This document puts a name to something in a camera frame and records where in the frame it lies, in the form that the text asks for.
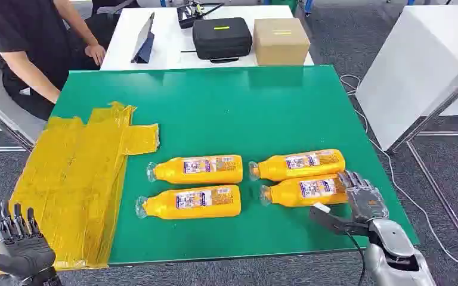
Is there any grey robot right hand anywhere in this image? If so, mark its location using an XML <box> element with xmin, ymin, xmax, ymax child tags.
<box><xmin>309</xmin><ymin>170</ymin><xmax>390</xmax><ymax>238</ymax></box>

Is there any person's left hand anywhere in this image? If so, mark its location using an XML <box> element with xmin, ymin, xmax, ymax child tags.
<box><xmin>84</xmin><ymin>43</ymin><xmax>107</xmax><ymax>67</ymax></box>

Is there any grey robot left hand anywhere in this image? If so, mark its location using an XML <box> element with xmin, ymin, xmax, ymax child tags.
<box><xmin>0</xmin><ymin>200</ymin><xmax>63</xmax><ymax>286</ymax></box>

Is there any orange drink bottle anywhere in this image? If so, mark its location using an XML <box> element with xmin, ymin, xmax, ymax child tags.
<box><xmin>135</xmin><ymin>185</ymin><xmax>242</xmax><ymax>220</ymax></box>
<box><xmin>259</xmin><ymin>173</ymin><xmax>351</xmax><ymax>209</ymax></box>
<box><xmin>248</xmin><ymin>148</ymin><xmax>346</xmax><ymax>183</ymax></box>
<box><xmin>146</xmin><ymin>154</ymin><xmax>244</xmax><ymax>185</ymax></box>

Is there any dark tablet with cover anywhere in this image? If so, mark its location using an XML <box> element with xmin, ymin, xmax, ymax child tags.
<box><xmin>131</xmin><ymin>11</ymin><xmax>156</xmax><ymax>64</ymax></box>

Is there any person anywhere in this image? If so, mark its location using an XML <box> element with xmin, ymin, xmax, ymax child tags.
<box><xmin>0</xmin><ymin>0</ymin><xmax>107</xmax><ymax>122</ymax></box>

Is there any yellow plastic sheet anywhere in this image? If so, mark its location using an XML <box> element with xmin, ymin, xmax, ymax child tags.
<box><xmin>0</xmin><ymin>101</ymin><xmax>161</xmax><ymax>276</ymax></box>

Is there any grey side table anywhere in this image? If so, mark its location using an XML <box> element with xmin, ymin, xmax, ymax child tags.
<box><xmin>0</xmin><ymin>37</ymin><xmax>49</xmax><ymax>153</ymax></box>

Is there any black carrying case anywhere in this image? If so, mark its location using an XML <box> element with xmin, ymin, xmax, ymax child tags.
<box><xmin>191</xmin><ymin>17</ymin><xmax>253</xmax><ymax>64</ymax></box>

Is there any white table with metal legs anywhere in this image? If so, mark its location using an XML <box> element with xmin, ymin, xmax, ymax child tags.
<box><xmin>355</xmin><ymin>4</ymin><xmax>458</xmax><ymax>253</ymax></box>

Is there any green table mat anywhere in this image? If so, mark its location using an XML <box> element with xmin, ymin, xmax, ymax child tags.
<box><xmin>51</xmin><ymin>65</ymin><xmax>420</xmax><ymax>266</ymax></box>

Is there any brown cardboard box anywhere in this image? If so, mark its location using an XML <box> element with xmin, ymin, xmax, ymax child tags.
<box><xmin>252</xmin><ymin>17</ymin><xmax>311</xmax><ymax>67</ymax></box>

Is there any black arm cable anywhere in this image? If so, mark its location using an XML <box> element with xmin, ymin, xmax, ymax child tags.
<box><xmin>344</xmin><ymin>230</ymin><xmax>367</xmax><ymax>286</ymax></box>

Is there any white floor cable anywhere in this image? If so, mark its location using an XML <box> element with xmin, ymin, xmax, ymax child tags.
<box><xmin>339</xmin><ymin>73</ymin><xmax>458</xmax><ymax>279</ymax></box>

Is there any black device with cables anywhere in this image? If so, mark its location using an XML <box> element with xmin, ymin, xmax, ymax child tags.
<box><xmin>176</xmin><ymin>0</ymin><xmax>226</xmax><ymax>30</ymax></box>

